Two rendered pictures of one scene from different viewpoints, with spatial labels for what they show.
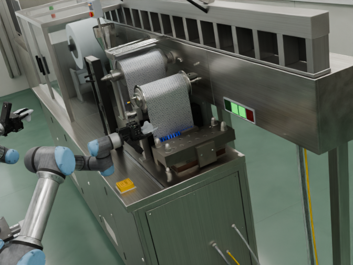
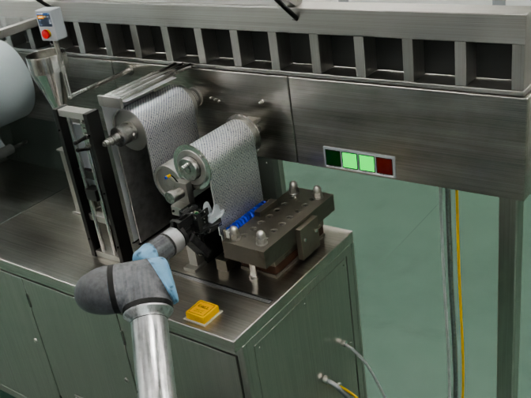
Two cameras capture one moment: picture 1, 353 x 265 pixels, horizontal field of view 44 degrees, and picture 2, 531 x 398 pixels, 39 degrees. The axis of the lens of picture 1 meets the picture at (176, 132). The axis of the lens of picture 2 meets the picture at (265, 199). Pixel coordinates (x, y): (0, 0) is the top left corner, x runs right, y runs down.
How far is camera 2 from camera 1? 98 cm
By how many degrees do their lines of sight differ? 26
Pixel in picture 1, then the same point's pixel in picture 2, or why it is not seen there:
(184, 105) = (252, 169)
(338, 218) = (511, 290)
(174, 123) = (241, 200)
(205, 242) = (314, 377)
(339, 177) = (517, 232)
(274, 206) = not seen: hidden behind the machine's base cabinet
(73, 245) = not seen: outside the picture
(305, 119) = (502, 155)
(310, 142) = (508, 185)
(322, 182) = (363, 265)
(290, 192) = not seen: hidden behind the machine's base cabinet
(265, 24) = (433, 30)
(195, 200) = (305, 312)
